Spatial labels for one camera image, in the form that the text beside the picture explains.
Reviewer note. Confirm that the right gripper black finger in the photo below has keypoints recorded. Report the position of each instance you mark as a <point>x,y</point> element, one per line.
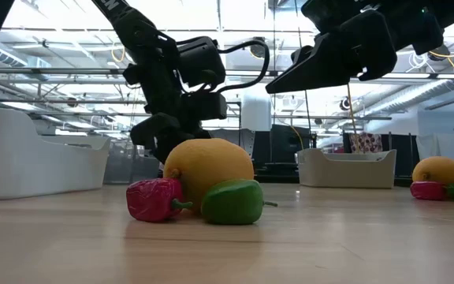
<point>313,71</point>
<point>373,43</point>

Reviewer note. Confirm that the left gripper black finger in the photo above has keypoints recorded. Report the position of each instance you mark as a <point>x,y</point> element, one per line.
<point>176,144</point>
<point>152,130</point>

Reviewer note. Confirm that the yellow toy lemon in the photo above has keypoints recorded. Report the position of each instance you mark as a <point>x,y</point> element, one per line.
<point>211,161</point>
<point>440,169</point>

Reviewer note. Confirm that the red toy bell pepper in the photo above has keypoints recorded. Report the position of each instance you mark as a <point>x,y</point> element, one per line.
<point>428,190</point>
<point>152,199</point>

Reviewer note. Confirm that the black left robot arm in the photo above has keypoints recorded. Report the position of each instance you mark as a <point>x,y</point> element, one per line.
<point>132,23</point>

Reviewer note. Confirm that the black office furniture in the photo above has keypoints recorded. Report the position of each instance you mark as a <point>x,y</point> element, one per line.
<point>282,150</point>

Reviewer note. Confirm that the floral patterned cloth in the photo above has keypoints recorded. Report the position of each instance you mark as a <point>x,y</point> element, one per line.
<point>367,143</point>

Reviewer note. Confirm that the light grey plastic basket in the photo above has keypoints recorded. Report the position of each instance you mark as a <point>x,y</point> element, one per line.
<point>345,171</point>

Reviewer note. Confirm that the dark partition panel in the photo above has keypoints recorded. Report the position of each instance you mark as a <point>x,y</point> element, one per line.
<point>400,158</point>

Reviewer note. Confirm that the white hanging sheet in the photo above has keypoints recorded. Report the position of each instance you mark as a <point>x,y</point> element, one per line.
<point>440,146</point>

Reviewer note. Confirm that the white plastic basket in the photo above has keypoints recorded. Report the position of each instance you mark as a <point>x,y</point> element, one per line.
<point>14,165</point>

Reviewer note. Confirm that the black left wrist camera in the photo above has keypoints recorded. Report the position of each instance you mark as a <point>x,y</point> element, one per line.
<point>203,106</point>

